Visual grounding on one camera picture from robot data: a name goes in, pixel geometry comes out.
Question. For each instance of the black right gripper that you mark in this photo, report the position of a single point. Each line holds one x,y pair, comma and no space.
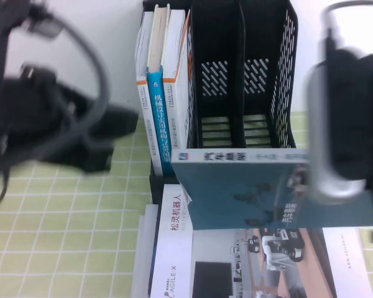
357,124

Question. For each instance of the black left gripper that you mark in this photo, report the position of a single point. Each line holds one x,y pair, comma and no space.
77,130

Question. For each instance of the teal car book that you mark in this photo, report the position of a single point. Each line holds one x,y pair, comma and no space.
236,192

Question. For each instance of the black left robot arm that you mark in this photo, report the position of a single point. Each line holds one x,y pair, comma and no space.
6,102

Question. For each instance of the white book orange band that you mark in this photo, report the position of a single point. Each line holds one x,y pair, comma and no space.
150,139
175,108

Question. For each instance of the blue spine book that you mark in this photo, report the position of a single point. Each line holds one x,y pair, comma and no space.
161,124

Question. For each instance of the black plastic book holder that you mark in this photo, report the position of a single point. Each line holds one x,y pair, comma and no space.
217,37

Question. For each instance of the green checked tablecloth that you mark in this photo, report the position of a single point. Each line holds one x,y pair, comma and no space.
65,232

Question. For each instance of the AgileX robotics brochure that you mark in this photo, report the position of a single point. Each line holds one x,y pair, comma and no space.
205,248

